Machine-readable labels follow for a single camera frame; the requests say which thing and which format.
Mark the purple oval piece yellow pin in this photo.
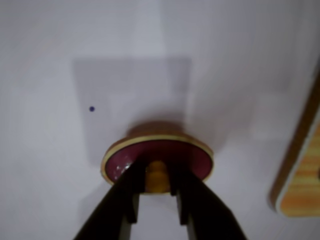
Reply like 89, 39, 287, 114
101, 121, 215, 195

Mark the wooden shape puzzle board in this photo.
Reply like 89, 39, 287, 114
269, 72, 320, 218

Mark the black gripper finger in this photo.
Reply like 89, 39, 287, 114
165, 161, 249, 240
74, 159, 148, 240

